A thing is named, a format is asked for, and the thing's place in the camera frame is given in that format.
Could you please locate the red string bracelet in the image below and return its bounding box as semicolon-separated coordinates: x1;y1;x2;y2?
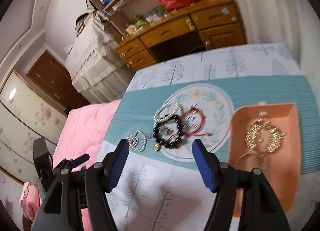
181;105;213;138

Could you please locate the black bead bracelet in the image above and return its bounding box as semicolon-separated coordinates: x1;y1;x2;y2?
152;114;185;150

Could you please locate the white pearl bracelet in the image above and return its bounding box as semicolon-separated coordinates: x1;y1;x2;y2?
153;102;182;124

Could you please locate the pink pillow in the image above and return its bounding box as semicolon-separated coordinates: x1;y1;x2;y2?
19;182;42;222

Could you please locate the pink plastic tray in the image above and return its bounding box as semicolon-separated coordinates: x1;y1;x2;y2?
228;103;301;212

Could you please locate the floral wardrobe sliding door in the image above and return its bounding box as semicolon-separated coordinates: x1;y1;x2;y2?
1;70;67;227

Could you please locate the white lace covered furniture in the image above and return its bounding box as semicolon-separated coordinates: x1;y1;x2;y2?
65;12;135;103

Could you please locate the tree pattern bed sheet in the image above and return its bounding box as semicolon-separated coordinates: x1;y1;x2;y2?
98;44;319;230

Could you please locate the brown wooden door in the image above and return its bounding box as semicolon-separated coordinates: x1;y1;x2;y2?
27;51;90;114

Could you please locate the wooden desk with drawers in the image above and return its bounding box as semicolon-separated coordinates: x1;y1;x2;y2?
116;0;247;70

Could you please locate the white curtain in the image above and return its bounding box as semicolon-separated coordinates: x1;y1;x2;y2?
212;0;320;72

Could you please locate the gold chain bracelet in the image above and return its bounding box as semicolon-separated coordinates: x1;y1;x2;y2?
244;118;288;159

